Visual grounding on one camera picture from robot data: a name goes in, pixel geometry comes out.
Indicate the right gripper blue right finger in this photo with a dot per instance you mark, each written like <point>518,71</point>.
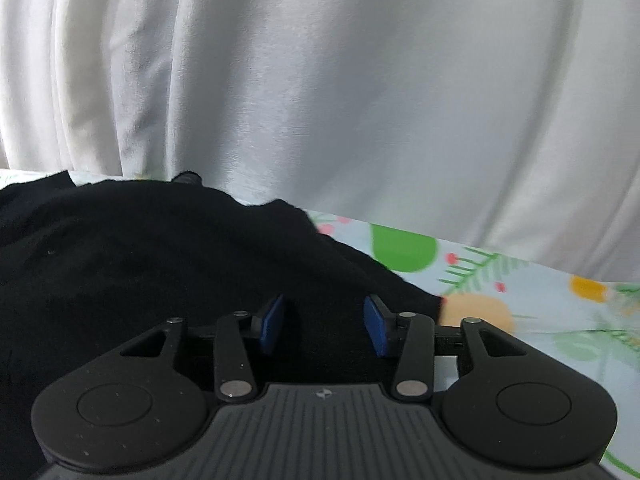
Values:
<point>381,325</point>

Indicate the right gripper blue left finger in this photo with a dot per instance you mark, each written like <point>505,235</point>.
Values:
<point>266,321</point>

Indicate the black knit garment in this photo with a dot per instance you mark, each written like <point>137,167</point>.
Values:
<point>86,268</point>

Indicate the floral light blue bedsheet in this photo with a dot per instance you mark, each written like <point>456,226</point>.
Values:
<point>527,373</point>

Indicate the white curtain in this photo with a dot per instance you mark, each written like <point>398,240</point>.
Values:
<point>504,124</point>

